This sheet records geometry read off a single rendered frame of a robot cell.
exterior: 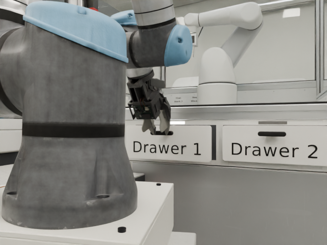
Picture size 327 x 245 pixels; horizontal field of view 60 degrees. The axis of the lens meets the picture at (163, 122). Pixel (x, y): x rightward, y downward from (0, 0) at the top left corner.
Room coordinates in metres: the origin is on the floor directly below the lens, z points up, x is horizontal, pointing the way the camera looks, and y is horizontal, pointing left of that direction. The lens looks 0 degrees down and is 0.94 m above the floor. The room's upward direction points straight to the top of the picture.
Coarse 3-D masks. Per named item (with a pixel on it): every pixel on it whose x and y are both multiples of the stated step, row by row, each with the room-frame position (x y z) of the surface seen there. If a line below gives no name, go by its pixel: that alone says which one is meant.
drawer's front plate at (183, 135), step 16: (128, 128) 0.95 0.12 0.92; (176, 128) 0.89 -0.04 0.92; (192, 128) 0.87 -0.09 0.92; (208, 128) 0.85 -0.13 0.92; (128, 144) 0.95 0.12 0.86; (160, 144) 0.91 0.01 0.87; (176, 144) 0.89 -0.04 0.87; (192, 144) 0.87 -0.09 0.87; (208, 144) 0.85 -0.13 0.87; (192, 160) 0.87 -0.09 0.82; (208, 160) 0.85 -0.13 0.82
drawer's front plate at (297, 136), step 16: (224, 128) 0.88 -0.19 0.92; (240, 128) 0.86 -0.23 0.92; (256, 128) 0.84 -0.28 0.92; (272, 128) 0.82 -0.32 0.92; (288, 128) 0.81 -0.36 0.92; (304, 128) 0.79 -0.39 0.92; (320, 128) 0.78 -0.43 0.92; (224, 144) 0.88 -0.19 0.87; (240, 144) 0.86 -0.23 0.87; (256, 144) 0.84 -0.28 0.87; (272, 144) 0.82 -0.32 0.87; (288, 144) 0.81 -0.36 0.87; (304, 144) 0.79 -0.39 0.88; (320, 144) 0.78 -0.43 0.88; (224, 160) 0.88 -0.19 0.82; (240, 160) 0.86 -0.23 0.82; (256, 160) 0.84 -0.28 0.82; (272, 160) 0.82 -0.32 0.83; (288, 160) 0.81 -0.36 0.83; (304, 160) 0.79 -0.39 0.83; (320, 160) 0.78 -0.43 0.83
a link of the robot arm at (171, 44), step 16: (144, 0) 0.49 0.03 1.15; (160, 0) 0.49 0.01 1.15; (144, 16) 0.51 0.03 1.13; (160, 16) 0.50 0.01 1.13; (144, 32) 0.52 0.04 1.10; (160, 32) 0.52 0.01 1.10; (176, 32) 0.52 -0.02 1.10; (144, 48) 0.54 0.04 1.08; (160, 48) 0.53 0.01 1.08; (176, 48) 0.52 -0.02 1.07; (192, 48) 0.57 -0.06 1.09; (144, 64) 0.57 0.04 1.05; (160, 64) 0.56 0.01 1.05; (176, 64) 0.55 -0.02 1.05
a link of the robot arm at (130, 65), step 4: (128, 32) 0.58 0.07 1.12; (132, 32) 0.57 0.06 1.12; (128, 36) 0.56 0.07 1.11; (128, 40) 0.56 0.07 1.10; (128, 44) 0.55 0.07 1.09; (128, 48) 0.56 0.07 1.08; (128, 52) 0.56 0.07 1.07; (128, 56) 0.56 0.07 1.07; (128, 60) 0.57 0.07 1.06; (128, 64) 0.58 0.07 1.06; (132, 64) 0.57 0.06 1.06; (128, 68) 0.60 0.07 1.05; (132, 68) 0.59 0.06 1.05; (136, 68) 0.59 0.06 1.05
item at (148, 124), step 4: (144, 120) 0.82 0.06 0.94; (148, 120) 0.84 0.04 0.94; (152, 120) 0.85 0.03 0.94; (144, 124) 0.82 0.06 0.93; (148, 124) 0.85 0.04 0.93; (152, 124) 0.85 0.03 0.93; (144, 128) 0.82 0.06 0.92; (148, 128) 0.85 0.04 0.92; (152, 128) 0.86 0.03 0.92; (152, 132) 0.87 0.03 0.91
